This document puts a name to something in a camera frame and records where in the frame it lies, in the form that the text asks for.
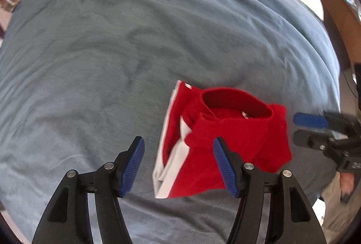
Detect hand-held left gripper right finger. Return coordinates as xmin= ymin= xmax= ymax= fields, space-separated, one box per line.
xmin=213 ymin=137 xmax=328 ymax=244

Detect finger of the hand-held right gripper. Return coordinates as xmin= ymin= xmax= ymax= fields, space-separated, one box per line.
xmin=293 ymin=112 xmax=330 ymax=129
xmin=293 ymin=130 xmax=335 ymax=152

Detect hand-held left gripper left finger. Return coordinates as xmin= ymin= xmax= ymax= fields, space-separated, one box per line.
xmin=32 ymin=136 xmax=145 ymax=244

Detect red shorts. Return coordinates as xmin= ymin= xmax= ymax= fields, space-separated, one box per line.
xmin=152 ymin=80 xmax=292 ymax=199

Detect person's right hand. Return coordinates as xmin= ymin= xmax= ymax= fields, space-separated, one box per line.
xmin=340 ymin=172 xmax=356 ymax=203

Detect black device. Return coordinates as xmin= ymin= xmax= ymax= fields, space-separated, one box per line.
xmin=352 ymin=63 xmax=361 ymax=115

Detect person's beige trousers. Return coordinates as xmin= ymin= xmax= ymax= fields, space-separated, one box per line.
xmin=322 ymin=173 xmax=357 ymax=244

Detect dark wooden headboard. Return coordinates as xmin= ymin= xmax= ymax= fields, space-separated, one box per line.
xmin=317 ymin=0 xmax=361 ymax=71

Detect blue-grey blanket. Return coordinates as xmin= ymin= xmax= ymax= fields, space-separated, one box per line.
xmin=0 ymin=0 xmax=342 ymax=244

